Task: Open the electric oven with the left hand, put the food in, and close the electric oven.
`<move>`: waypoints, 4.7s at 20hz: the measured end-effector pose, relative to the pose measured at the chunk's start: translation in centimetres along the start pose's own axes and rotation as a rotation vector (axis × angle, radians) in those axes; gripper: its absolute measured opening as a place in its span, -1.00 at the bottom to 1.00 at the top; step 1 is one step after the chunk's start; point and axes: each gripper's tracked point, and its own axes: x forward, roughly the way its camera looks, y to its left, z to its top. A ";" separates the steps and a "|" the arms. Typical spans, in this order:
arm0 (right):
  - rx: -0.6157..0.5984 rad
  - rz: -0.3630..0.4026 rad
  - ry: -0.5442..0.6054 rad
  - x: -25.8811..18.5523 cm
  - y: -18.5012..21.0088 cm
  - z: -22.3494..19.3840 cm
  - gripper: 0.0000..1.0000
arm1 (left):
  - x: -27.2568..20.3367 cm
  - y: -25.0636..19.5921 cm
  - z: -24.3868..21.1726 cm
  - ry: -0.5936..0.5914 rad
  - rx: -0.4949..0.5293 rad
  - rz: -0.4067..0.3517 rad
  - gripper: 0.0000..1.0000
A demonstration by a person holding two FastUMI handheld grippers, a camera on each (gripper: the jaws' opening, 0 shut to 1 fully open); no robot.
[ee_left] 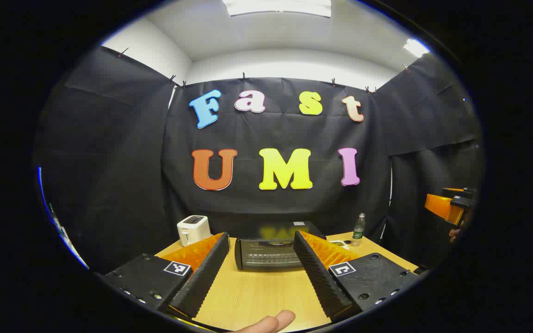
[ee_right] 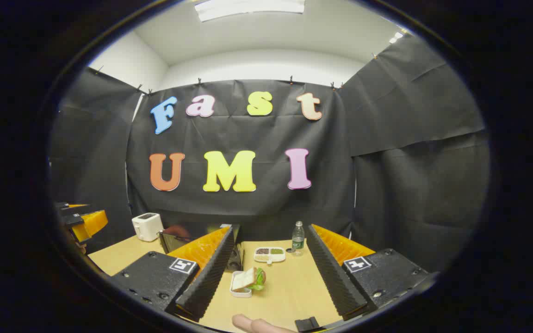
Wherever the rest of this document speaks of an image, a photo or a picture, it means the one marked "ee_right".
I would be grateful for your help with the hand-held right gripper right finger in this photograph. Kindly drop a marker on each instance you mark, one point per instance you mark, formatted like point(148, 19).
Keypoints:
point(336, 277)

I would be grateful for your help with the small ceiling light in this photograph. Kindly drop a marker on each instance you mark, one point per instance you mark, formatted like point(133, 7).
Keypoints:
point(396, 37)

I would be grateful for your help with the clear green-label water bottle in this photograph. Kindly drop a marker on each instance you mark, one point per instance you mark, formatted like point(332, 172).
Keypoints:
point(298, 240)

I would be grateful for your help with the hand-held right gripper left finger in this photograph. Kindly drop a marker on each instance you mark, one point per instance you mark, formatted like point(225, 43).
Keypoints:
point(211, 282)

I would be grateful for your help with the black electric oven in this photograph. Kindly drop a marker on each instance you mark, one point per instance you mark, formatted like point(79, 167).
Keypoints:
point(174, 240)

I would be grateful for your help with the white toaster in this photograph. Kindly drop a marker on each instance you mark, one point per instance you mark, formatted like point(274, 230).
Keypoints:
point(147, 227)

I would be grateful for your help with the white rectangular plastic container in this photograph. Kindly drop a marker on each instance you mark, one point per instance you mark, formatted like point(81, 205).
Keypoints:
point(238, 293)

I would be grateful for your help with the white divided seed dish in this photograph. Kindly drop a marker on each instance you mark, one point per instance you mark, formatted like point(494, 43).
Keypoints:
point(269, 254)

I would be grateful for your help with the lettuce sandwich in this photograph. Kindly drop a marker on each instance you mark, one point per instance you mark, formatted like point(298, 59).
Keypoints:
point(245, 279)

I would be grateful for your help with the large ceiling light panel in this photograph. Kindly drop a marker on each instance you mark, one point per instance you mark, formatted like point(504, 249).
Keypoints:
point(248, 8)

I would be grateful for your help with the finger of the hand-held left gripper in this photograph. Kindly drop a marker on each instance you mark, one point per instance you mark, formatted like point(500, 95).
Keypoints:
point(63, 205)
point(91, 222)

